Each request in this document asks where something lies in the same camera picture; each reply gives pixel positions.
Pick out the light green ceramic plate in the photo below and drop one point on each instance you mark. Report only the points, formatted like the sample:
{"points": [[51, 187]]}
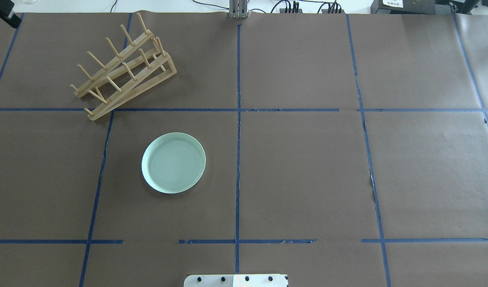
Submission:
{"points": [[173, 163]]}

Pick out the wooden dish rack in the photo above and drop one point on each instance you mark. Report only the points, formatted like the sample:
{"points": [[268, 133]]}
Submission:
{"points": [[140, 66]]}

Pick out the brown paper table cover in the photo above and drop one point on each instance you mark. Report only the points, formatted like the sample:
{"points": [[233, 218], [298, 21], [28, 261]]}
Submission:
{"points": [[341, 150]]}

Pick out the black device box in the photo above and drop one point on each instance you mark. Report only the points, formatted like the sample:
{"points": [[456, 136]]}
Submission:
{"points": [[423, 7]]}

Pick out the aluminium frame post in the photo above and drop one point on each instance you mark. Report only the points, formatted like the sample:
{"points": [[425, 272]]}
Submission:
{"points": [[238, 9]]}

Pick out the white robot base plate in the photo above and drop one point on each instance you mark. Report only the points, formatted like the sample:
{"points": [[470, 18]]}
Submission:
{"points": [[237, 280]]}

